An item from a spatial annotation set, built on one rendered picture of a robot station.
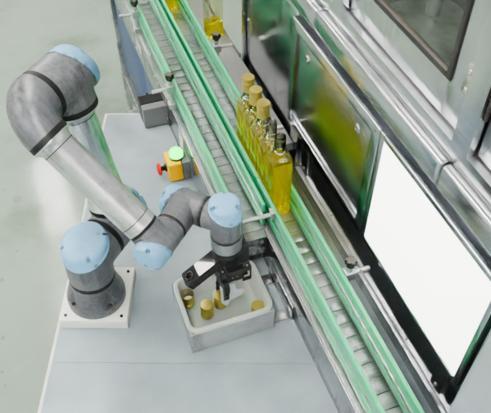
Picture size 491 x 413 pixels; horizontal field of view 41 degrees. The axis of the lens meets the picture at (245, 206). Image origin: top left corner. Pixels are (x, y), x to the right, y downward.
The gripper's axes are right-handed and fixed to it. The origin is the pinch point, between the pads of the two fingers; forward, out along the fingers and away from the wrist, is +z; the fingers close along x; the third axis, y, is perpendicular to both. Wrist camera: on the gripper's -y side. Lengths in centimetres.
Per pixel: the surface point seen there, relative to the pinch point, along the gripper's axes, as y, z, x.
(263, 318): 7.6, -0.4, -10.6
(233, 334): -0.5, 2.8, -10.3
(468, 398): -3, -88, -76
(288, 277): 16.5, -7.2, -5.7
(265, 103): 24, -36, 28
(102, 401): -35.6, 5.5, -14.2
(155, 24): 19, -7, 117
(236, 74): 35, -7, 78
